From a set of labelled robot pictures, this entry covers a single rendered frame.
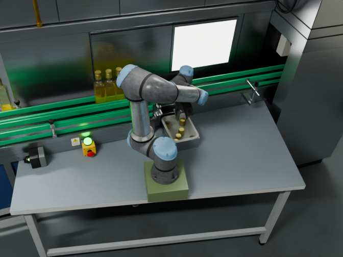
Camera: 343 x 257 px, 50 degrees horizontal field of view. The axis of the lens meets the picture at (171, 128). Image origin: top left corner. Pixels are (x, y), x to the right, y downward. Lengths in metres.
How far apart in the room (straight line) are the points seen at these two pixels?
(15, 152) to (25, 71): 0.45
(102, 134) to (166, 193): 0.54
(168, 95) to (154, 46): 0.75
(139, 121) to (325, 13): 1.17
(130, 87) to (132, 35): 0.65
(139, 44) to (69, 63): 0.41
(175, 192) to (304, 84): 1.11
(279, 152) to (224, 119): 0.41
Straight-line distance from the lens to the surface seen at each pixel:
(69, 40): 2.14
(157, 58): 2.30
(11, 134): 2.13
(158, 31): 2.20
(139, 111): 1.69
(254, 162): 2.25
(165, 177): 1.92
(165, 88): 1.53
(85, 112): 2.18
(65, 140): 2.18
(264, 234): 2.70
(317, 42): 2.35
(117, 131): 2.21
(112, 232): 2.76
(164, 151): 1.80
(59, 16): 2.07
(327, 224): 3.11
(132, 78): 1.55
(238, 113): 2.53
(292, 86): 2.47
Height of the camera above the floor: 2.39
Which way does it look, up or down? 45 degrees down
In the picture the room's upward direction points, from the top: 5 degrees clockwise
